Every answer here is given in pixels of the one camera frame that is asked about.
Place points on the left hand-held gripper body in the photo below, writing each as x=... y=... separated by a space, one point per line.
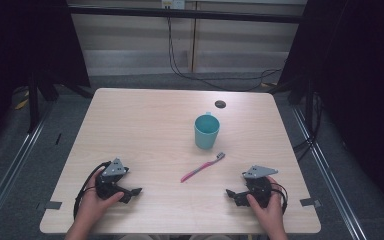
x=108 y=182

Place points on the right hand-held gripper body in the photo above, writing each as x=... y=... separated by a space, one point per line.
x=259 y=186

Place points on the person's right hand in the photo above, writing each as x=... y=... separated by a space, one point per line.
x=269 y=210

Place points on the person's left hand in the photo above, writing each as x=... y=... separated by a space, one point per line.
x=93 y=206

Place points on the pink toothbrush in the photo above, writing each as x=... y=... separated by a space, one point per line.
x=201 y=167

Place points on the grey tape strip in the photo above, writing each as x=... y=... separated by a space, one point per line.
x=310 y=202
x=53 y=205

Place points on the teal plastic cup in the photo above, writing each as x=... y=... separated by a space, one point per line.
x=206 y=131

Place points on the dark round table grommet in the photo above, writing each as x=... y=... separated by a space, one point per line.
x=220 y=104

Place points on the black metal stand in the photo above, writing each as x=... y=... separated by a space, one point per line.
x=33 y=103

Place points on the yellow floor scrap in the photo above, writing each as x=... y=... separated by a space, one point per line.
x=21 y=104

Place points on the black curtain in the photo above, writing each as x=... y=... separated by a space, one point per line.
x=23 y=43
x=356 y=83

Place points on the metal floor rail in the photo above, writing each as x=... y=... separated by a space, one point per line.
x=333 y=186
x=10 y=170

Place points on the black horizontal frame bar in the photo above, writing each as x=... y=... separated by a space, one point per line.
x=186 y=14

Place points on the white wall power outlet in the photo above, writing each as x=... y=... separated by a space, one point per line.
x=173 y=4

